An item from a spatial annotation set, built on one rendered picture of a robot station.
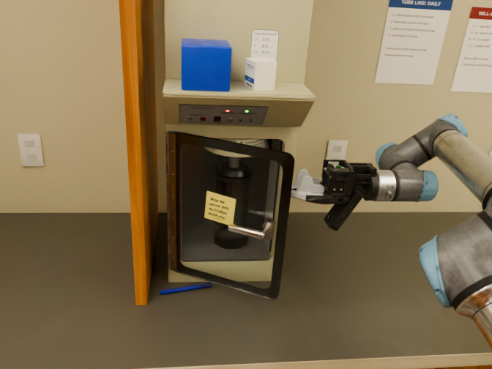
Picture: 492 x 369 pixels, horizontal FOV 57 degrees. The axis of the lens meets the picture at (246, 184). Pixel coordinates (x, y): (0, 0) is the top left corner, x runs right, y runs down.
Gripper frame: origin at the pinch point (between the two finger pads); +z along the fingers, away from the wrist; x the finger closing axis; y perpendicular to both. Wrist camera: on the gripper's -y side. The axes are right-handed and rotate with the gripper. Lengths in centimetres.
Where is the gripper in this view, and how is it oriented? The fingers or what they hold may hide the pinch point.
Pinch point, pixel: (287, 193)
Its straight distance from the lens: 105.3
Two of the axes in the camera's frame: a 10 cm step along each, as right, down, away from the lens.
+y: 0.6, -9.0, -4.3
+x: 1.1, 4.3, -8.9
